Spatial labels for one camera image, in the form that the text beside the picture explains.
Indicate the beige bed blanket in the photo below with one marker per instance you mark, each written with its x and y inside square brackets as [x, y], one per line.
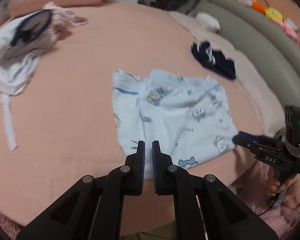
[265, 103]

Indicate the white plush pillow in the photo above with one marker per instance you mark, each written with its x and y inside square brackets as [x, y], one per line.
[208, 22]

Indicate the light blue cartoon shorts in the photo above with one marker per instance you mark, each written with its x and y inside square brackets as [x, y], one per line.
[188, 116]

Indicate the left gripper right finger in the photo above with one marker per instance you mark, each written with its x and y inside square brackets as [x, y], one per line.
[204, 208]

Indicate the grey padded headboard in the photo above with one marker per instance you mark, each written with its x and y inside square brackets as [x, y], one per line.
[275, 56]

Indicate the person's right hand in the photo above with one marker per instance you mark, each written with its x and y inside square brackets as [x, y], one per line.
[292, 185]

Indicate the white navy-trimmed shirt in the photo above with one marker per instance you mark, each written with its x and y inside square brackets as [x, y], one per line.
[22, 42]

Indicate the pink patterned garment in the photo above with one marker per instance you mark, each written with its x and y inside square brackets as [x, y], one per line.
[64, 19]

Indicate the pink fluffy rug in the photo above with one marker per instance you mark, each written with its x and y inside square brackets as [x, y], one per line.
[282, 220]

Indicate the navy striped folded garment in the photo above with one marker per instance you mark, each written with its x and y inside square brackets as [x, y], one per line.
[214, 60]

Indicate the yellow sponge plush toy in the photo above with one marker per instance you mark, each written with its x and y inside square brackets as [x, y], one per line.
[273, 14]

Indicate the pink white plush toy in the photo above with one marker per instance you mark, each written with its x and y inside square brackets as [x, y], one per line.
[289, 27]

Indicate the carrot plush toy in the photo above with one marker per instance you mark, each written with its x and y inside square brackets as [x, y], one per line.
[256, 6]

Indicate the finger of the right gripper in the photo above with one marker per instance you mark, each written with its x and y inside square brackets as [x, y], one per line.
[253, 148]
[245, 138]

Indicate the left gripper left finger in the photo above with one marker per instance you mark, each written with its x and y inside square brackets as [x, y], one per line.
[92, 207]

